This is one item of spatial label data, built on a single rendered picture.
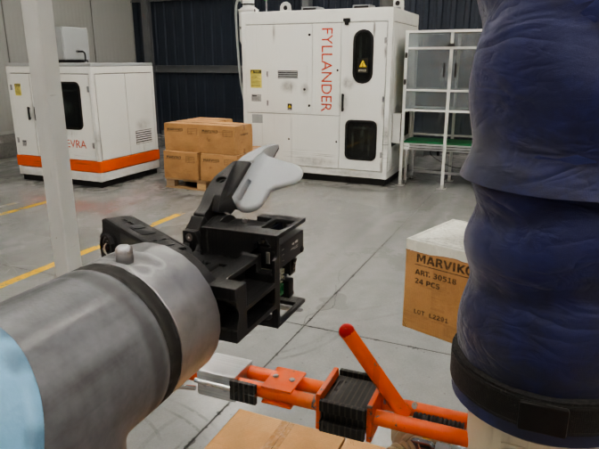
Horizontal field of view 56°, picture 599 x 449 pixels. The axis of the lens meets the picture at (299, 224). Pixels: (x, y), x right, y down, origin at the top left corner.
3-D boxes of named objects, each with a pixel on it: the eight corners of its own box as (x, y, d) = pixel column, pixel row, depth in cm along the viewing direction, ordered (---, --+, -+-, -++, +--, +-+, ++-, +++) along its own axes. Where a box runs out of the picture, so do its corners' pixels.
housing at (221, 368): (254, 382, 94) (253, 358, 93) (234, 404, 88) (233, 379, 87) (217, 374, 97) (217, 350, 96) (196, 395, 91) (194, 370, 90)
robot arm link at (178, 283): (64, 389, 35) (45, 241, 32) (118, 354, 39) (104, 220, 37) (186, 425, 32) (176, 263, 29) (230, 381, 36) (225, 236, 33)
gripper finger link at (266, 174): (324, 151, 50) (290, 231, 45) (264, 147, 53) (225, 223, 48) (316, 124, 48) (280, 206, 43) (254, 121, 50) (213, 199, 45)
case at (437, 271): (578, 338, 235) (592, 246, 224) (542, 376, 206) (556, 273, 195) (447, 297, 274) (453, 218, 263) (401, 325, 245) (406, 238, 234)
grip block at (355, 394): (387, 408, 87) (388, 374, 86) (369, 446, 79) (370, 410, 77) (335, 396, 90) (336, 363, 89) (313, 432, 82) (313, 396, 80)
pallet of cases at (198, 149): (273, 181, 844) (272, 119, 818) (238, 195, 754) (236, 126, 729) (204, 174, 891) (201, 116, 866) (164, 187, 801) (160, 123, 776)
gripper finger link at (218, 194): (263, 188, 49) (225, 268, 45) (245, 186, 50) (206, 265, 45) (248, 149, 46) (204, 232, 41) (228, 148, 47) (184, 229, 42)
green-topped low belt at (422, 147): (492, 184, 818) (496, 141, 800) (488, 191, 772) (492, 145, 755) (407, 177, 867) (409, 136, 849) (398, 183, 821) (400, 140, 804)
